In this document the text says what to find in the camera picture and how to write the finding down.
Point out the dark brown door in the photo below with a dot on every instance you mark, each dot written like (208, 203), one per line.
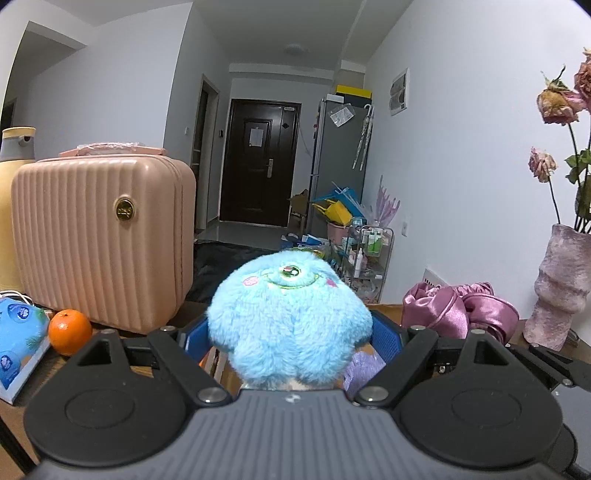
(258, 166)

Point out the dried pink roses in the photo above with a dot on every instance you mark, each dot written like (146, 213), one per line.
(558, 101)

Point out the pink satin cloth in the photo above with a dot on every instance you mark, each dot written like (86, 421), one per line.
(443, 309)

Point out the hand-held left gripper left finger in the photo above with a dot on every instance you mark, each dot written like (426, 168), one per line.
(196, 339)

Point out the blue and yellow bags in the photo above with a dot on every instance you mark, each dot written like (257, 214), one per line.
(337, 207)

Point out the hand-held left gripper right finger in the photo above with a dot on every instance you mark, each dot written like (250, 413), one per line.
(387, 338)

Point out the blue plush toy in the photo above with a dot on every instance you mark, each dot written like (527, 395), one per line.
(288, 318)

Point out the mottled pink vase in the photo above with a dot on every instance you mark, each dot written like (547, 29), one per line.
(561, 286)

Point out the yellow thermos bottle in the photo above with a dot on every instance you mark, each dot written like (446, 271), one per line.
(11, 207)

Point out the grey fridge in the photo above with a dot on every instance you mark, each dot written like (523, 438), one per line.
(337, 166)

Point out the white wall board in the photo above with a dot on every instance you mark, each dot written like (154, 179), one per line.
(434, 278)

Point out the yellow box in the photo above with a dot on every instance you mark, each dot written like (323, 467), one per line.
(353, 90)

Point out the pink bucket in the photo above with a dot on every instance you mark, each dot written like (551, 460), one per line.
(338, 231)

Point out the folded clear umbrella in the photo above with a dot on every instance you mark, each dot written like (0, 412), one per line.
(362, 138)

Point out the blue tissue pack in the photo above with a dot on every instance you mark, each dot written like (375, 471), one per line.
(21, 350)

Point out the purple fabric pouch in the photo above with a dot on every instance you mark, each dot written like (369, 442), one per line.
(362, 374)

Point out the wall outlet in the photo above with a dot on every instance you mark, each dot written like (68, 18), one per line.
(405, 229)

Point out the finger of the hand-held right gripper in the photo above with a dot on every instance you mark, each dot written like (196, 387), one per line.
(533, 367)
(565, 371)

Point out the orange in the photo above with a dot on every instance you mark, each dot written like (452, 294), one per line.
(70, 332)

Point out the purple fan decoration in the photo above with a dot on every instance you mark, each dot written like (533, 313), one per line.
(387, 203)

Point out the pink ribbed suitcase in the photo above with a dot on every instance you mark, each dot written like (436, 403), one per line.
(92, 240)

